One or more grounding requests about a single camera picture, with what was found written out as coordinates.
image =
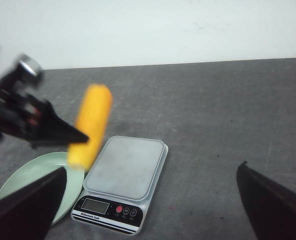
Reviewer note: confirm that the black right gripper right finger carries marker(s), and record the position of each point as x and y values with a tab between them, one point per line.
270	207

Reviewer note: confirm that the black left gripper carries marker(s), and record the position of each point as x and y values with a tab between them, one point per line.
27	118

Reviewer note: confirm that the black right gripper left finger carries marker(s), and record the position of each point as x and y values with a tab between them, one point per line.
28	213

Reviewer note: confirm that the yellow corn cob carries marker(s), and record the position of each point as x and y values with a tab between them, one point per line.
92	120

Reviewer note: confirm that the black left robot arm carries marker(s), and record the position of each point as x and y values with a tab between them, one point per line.
26	72

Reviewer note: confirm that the green shallow plate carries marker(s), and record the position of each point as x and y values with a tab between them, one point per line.
41	166

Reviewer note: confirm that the silver digital kitchen scale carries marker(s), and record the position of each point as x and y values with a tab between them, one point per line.
119	187

